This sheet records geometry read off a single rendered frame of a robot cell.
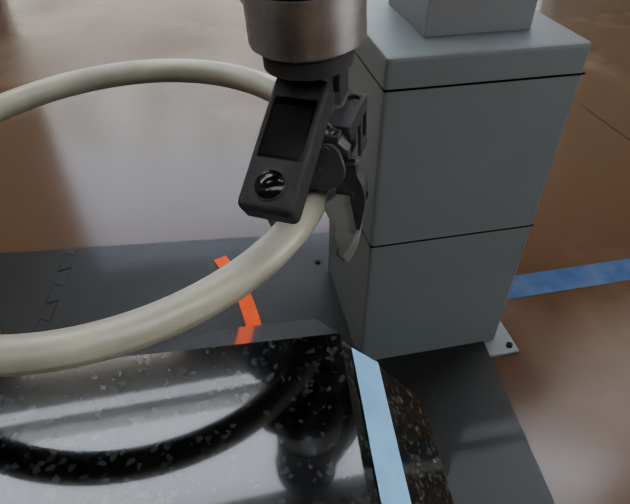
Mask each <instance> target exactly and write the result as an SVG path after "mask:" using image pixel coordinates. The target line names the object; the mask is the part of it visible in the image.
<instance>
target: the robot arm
mask: <svg viewBox="0 0 630 504"><path fill-rule="evenodd" d="M240 2H241V3H242V4H243V9H244V16H245V22H246V29H247V36H248V43H249V45H250V47H251V49H252V50H253V51H254V52H255V53H257V54H259V55H261V56H262V57H263V64H264V68H265V70H266V71H267V72H268V73H269V74H270V75H272V76H274V77H277V78H276V81H275V84H274V87H273V90H272V94H271V97H270V100H269V103H268V106H267V109H266V113H265V116H264V119H263V122H262V125H261V129H260V132H259V135H258V138H257V141H256V144H255V148H254V151H253V154H252V157H251V160H250V164H249V167H248V170H247V173H246V176H245V179H244V183H243V186H242V189H241V192H240V195H239V198H238V205H239V207H240V208H241V209H242V210H243V211H244V212H245V213H246V214H247V215H248V216H252V217H257V218H262V219H268V222H269V224H270V226H271V227H272V226H273V225H274V224H275V223H276V222H277V221H278V222H283V223H288V224H297V223H298V222H299V221H300V219H301V216H302V212H303V209H304V205H305V202H306V198H307V195H308V191H309V188H315V189H319V190H320V191H321V193H323V194H327V192H328V190H330V189H334V188H336V189H335V190H334V191H333V192H331V193H330V194H329V196H328V198H327V200H326V202H325V205H324V206H325V211H326V215H327V216H328V217H329V218H330V219H331V220H332V222H333V224H334V226H335V234H334V238H335V240H336V241H337V243H338V247H339V248H338V250H337V256H338V257H339V258H340V259H341V260H342V261H343V262H346V263H347V262H349V261H350V259H351V258H352V257H353V255H354V253H355V251H356V249H357V246H358V243H359V239H360V235H361V230H362V226H363V216H364V212H365V208H366V204H367V200H368V192H369V189H368V181H367V177H366V175H365V173H364V172H363V171H362V170H361V169H360V168H359V160H358V159H352V152H353V151H354V149H355V146H356V131H357V129H358V156H361V155H362V153H363V151H364V148H365V146H366V144H367V94H364V93H353V92H350V91H349V81H348V68H350V67H351V65H352V64H353V61H354V50H355V49H357V48H358V47H359V46H360V45H361V44H362V43H363V42H364V41H365V39H366V37H367V0H240ZM352 99H357V100H359V101H358V103H357V105H356V102H355V101H354V100H352ZM362 117H363V136H362Z"/></svg>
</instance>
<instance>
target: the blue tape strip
mask: <svg viewBox="0 0 630 504"><path fill-rule="evenodd" d="M351 349H352V355H353V360H354V365H355V370H356V375H357V381H358V386H359V391H360V396H361V402H362V407H363V412H364V417H365V422H366V428H367V433H368V438H369V443H370V448H371V454H372V459H373V464H374V469H375V475H376V480H377V485H378V490H379V495H380V501H381V504H411V500H410V496H409V491H408V487H407V483H406V479H405V474H404V470H403V466H402V462H401V457H400V453H399V449H398V445H397V440H396V436H395V432H394V428H393V423H392V419H391V415H390V411H389V406H388V402H387V398H386V394H385V389H384V385H383V381H382V376H381V372H380V368H379V364H378V362H376V361H375V360H373V359H371V358H369V357H368V356H366V355H364V354H362V353H361V352H359V351H357V350H355V349H353V348H351Z"/></svg>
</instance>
